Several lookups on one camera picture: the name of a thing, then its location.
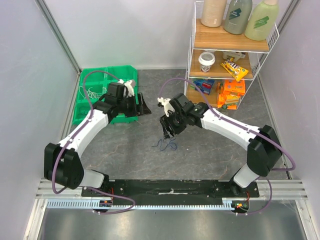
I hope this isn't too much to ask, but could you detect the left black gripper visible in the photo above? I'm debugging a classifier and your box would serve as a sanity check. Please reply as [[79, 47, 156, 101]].
[[117, 92, 151, 118]]

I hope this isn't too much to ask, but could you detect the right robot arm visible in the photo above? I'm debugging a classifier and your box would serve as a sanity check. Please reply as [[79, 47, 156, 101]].
[[157, 93, 282, 197]]

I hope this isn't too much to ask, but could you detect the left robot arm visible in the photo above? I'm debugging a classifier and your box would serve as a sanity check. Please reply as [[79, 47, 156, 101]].
[[44, 92, 151, 197]]

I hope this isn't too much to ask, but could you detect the green compartment bin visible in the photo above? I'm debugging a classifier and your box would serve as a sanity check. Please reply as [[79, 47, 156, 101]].
[[72, 65, 138, 125]]

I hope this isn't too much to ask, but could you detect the blue snack box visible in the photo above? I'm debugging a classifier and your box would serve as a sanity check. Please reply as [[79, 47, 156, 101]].
[[193, 78, 215, 95]]

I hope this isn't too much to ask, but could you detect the orange snack boxes stack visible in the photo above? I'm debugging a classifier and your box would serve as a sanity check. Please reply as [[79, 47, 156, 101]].
[[216, 79, 246, 110]]

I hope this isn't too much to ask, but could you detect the white paper coffee cup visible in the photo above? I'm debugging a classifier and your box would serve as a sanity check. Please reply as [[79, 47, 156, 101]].
[[198, 51, 216, 73]]

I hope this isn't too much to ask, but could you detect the yellow candy bag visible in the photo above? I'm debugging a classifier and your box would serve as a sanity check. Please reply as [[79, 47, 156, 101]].
[[220, 57, 249, 82]]

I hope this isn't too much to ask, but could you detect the white cup carton pack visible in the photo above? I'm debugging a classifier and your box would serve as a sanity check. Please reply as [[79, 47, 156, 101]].
[[222, 51, 246, 63]]

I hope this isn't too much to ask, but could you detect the beige lotion bottle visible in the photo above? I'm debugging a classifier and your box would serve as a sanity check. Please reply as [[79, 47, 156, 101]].
[[200, 0, 227, 28]]

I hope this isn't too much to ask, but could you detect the grey shampoo bottle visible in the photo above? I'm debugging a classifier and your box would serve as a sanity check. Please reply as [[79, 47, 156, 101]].
[[224, 0, 253, 35]]

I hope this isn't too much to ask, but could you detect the light green shampoo bottle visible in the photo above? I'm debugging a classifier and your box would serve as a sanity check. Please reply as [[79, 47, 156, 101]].
[[244, 0, 279, 41]]

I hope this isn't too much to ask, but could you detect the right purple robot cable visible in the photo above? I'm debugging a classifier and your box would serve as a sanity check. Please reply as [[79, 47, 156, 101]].
[[158, 77, 296, 216]]

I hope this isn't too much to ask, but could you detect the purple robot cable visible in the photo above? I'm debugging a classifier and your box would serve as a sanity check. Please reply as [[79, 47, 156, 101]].
[[51, 69, 137, 216], [158, 77, 296, 216]]

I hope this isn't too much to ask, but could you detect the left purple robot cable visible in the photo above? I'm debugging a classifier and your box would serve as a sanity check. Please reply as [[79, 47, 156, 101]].
[[51, 69, 137, 216]]

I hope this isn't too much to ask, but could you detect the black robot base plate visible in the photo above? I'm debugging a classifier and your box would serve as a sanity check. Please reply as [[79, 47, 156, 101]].
[[98, 179, 260, 198]]

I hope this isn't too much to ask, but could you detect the white wire wooden shelf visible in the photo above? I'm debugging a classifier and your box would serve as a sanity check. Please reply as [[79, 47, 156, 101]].
[[185, 1, 280, 108]]

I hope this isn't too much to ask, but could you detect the grey slotted cable duct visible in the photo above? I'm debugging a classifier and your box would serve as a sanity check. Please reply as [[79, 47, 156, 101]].
[[46, 199, 239, 211]]

